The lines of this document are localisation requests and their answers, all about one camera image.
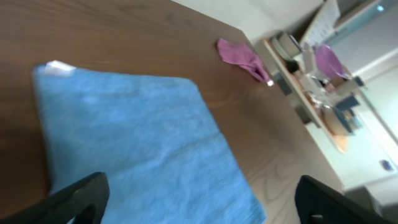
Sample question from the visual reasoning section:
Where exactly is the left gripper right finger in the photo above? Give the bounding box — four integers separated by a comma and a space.
295, 175, 392, 224

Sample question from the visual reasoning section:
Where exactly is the background shelf with clutter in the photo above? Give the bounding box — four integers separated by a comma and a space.
262, 0, 358, 152

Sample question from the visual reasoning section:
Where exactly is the crumpled purple cloth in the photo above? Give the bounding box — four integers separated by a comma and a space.
216, 39, 274, 86

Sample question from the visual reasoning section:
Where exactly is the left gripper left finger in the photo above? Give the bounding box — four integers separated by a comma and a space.
1, 172, 109, 224

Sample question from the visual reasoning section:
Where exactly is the blue cloth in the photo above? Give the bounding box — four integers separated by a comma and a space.
32, 64, 266, 223

